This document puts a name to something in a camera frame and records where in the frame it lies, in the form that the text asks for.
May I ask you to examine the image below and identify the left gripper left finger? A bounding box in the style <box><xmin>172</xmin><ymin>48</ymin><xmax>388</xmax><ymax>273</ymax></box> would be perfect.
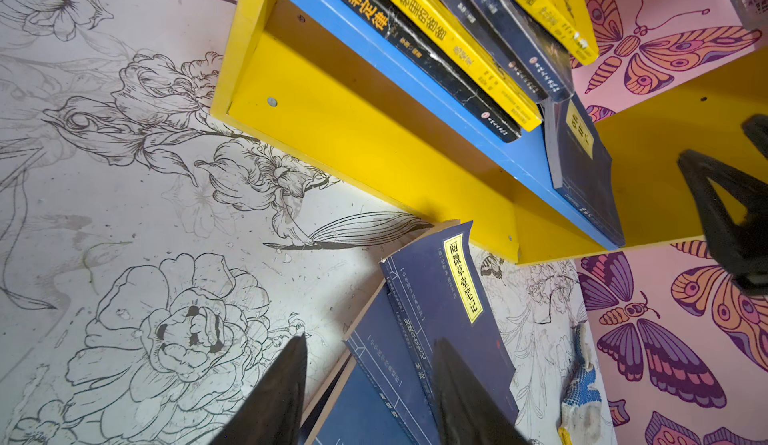
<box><xmin>211</xmin><ymin>335</ymin><xmax>307</xmax><ymax>445</ymax></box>

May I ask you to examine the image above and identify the yellow cartoon boy book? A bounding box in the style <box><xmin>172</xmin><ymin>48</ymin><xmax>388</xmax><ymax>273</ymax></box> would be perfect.
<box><xmin>390</xmin><ymin>0</ymin><xmax>543</xmax><ymax>132</ymax></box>

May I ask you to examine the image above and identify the yellow pink blue bookshelf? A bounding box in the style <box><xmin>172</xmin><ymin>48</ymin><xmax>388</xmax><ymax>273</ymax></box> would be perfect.
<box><xmin>211</xmin><ymin>0</ymin><xmax>767</xmax><ymax>264</ymax></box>

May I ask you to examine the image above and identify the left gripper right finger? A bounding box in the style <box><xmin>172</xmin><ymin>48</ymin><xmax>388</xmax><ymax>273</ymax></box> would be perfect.
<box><xmin>433</xmin><ymin>338</ymin><xmax>528</xmax><ymax>445</ymax></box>

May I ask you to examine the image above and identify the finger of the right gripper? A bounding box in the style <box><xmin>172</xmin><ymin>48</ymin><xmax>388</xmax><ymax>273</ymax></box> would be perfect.
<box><xmin>677</xmin><ymin>150</ymin><xmax>767</xmax><ymax>295</ymax></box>
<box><xmin>742</xmin><ymin>114</ymin><xmax>768</xmax><ymax>159</ymax></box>

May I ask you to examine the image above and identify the blue white work glove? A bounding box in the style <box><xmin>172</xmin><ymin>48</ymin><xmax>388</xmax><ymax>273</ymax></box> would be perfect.
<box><xmin>558</xmin><ymin>322</ymin><xmax>602</xmax><ymax>445</ymax></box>

